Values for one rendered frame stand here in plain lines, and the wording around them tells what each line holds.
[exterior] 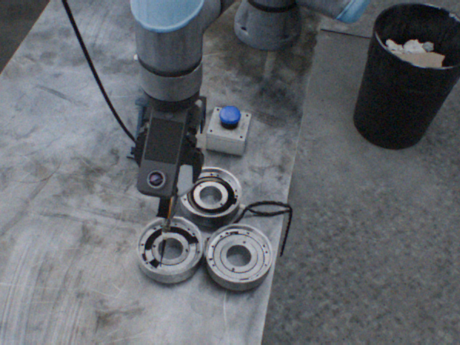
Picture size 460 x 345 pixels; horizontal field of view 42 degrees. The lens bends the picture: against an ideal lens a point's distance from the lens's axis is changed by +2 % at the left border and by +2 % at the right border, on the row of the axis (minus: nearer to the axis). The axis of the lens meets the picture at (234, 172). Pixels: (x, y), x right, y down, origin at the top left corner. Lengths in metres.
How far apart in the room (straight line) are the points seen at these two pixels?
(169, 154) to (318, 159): 1.49
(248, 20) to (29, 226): 0.62
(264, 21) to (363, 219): 0.97
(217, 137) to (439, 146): 1.42
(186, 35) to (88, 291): 0.46
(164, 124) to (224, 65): 0.55
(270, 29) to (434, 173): 1.15
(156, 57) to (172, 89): 0.05
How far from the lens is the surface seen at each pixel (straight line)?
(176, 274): 0.90
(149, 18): 0.63
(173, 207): 0.86
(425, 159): 2.29
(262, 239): 0.95
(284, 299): 1.84
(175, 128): 0.72
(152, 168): 0.71
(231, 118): 1.05
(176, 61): 0.66
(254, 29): 1.29
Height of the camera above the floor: 1.63
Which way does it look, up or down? 52 degrees down
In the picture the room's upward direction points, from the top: 6 degrees clockwise
